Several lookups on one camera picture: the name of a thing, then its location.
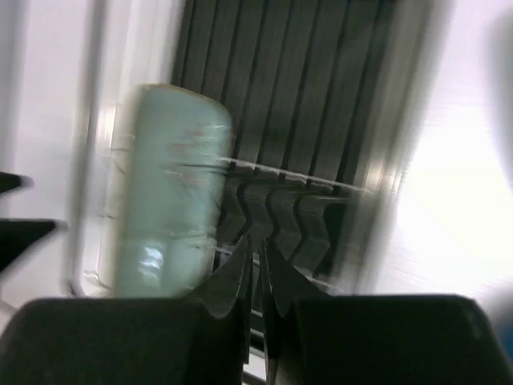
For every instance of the black drip tray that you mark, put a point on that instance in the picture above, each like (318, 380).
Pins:
(298, 78)

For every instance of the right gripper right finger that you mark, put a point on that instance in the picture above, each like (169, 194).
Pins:
(312, 337)

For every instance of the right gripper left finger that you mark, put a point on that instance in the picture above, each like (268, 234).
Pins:
(200, 338)

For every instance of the metal wire dish rack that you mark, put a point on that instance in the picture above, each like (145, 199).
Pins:
(393, 94)

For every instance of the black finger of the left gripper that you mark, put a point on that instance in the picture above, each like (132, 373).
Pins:
(10, 182)
(18, 235)

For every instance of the light green rectangular plate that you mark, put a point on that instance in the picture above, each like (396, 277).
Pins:
(174, 187)

